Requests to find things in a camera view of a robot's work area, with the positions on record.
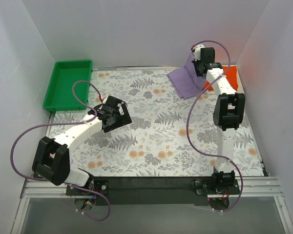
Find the green plastic tray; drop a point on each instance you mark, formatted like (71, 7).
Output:
(59, 95)

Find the floral patterned table mat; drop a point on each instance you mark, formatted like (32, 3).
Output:
(168, 136)

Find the folded orange t shirt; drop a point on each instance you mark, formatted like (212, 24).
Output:
(232, 75)

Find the folded white t shirt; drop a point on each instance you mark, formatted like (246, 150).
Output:
(240, 86)

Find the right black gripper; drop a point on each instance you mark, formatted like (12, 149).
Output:
(198, 68)

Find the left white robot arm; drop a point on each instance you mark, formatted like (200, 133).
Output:
(52, 158)

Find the purple t shirt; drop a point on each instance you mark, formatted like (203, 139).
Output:
(185, 81)

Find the aluminium frame rail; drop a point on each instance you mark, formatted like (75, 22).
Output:
(259, 208)

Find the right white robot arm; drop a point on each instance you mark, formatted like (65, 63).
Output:
(227, 116)

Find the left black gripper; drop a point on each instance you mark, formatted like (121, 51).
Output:
(122, 116)

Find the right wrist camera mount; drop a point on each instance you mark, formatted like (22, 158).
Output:
(196, 50)

